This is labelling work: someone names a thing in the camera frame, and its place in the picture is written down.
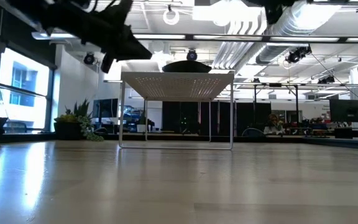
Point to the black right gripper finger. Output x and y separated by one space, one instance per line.
273 14

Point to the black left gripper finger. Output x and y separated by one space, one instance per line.
135 51
107 63

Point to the black bowl-shaped mini plate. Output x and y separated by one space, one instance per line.
186 67

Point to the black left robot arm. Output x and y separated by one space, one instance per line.
61 17

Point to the black computer monitor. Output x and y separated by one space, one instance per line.
348 110
106 108

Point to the black ceiling spotlight cluster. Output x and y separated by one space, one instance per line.
298 54

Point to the long ceiling light bar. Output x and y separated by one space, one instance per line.
228 37

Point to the white perforated metal shelf rack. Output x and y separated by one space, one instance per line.
177 85

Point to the potted succulent plant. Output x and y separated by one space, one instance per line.
73 123

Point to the small white pot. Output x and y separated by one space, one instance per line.
141 128

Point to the large window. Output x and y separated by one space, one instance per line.
17 90

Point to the person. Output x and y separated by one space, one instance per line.
273 124

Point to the black office chair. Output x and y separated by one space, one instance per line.
253 132

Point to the black ceiling dome camera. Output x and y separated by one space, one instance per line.
191 56
89 58

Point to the black metal gantry frame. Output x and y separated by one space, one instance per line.
275 85

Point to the black partition wall panels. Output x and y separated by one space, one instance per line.
216 118

